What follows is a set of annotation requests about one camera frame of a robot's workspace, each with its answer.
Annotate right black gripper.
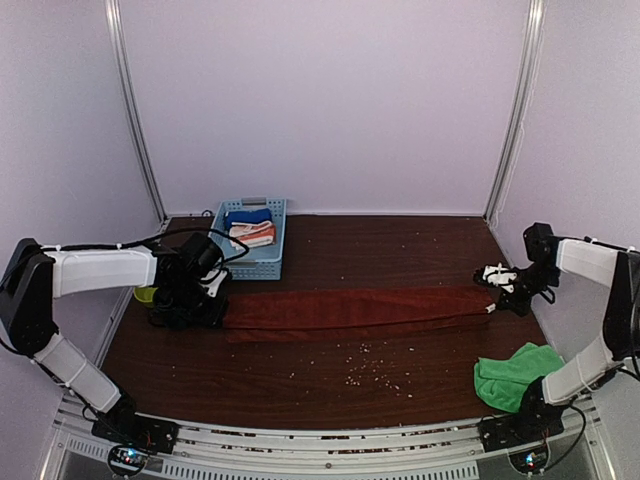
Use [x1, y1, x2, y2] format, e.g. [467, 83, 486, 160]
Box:
[496, 263, 561, 316]

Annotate dark red towel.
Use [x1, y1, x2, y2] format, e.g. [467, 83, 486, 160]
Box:
[223, 286, 493, 343]

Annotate green microfiber towel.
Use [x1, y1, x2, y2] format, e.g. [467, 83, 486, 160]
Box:
[473, 342, 565, 413]

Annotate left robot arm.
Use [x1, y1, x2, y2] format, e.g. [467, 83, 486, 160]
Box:
[1, 228, 232, 444]

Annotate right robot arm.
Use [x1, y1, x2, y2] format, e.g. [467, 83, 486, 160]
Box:
[533, 218, 639, 439]

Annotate yellow green bowl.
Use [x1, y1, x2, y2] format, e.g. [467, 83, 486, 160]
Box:
[133, 287, 156, 308]

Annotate light blue plastic basket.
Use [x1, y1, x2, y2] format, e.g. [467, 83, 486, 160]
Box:
[210, 198, 287, 281]

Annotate orange white rolled towel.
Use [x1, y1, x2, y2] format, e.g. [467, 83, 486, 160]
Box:
[229, 221, 277, 250]

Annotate blue rolled towel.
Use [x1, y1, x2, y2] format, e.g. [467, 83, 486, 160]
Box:
[224, 208, 272, 230]

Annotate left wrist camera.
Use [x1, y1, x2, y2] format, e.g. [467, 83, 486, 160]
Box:
[178, 232, 231, 298]

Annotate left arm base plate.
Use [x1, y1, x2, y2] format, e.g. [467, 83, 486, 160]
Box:
[91, 415, 179, 454]

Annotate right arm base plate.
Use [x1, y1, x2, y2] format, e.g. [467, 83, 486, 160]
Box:
[477, 414, 564, 452]

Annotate right aluminium post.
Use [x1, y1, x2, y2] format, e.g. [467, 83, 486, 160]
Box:
[484, 0, 546, 227]

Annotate aluminium post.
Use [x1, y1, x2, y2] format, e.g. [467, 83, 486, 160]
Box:
[484, 0, 546, 227]
[104, 0, 168, 223]

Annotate aluminium front rail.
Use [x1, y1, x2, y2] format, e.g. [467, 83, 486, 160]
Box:
[39, 392, 616, 480]

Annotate left aluminium post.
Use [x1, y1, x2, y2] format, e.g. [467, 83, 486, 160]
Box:
[104, 0, 168, 223]

